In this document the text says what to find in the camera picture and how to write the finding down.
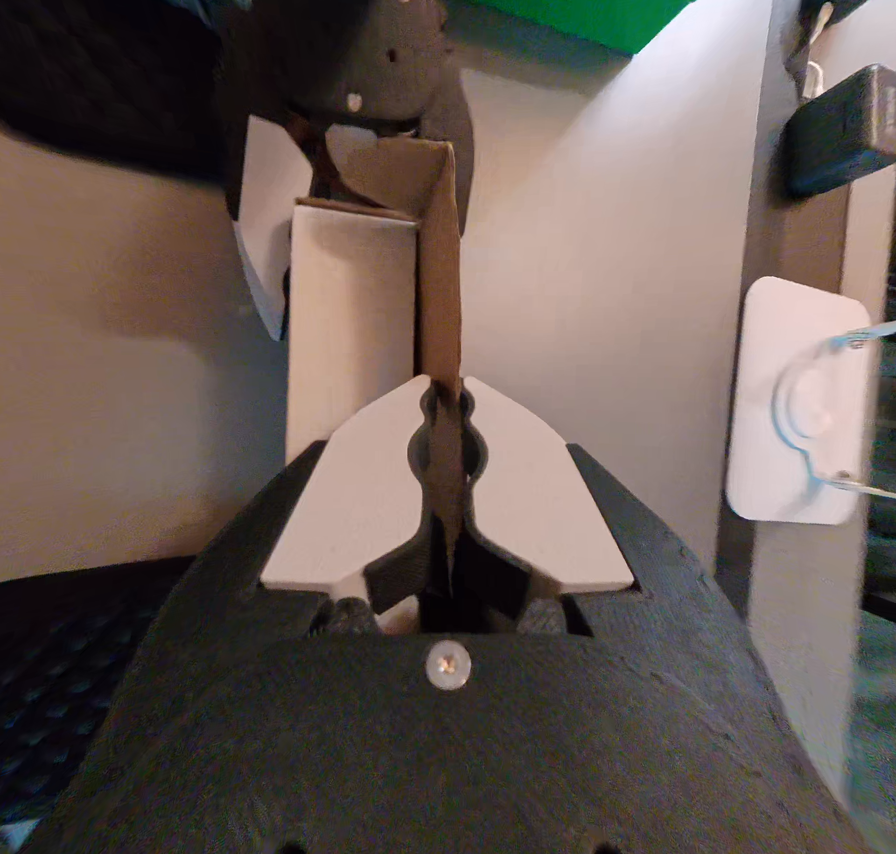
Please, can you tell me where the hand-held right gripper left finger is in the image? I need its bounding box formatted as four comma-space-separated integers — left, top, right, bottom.
259, 374, 449, 617

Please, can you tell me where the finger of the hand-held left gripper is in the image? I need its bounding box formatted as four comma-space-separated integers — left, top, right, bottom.
420, 70, 477, 239
231, 115, 314, 342

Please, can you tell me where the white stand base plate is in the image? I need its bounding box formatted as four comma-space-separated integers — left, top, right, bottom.
727, 276, 875, 525

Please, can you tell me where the green plastic bin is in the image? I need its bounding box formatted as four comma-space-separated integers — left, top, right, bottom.
427, 0, 743, 57

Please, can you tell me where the white cardboard box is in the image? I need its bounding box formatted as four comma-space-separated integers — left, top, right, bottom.
286, 136, 466, 596

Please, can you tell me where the black cube block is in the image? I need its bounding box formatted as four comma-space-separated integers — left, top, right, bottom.
784, 63, 896, 200

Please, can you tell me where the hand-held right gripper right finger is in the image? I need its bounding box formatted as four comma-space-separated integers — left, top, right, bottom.
455, 374, 636, 618

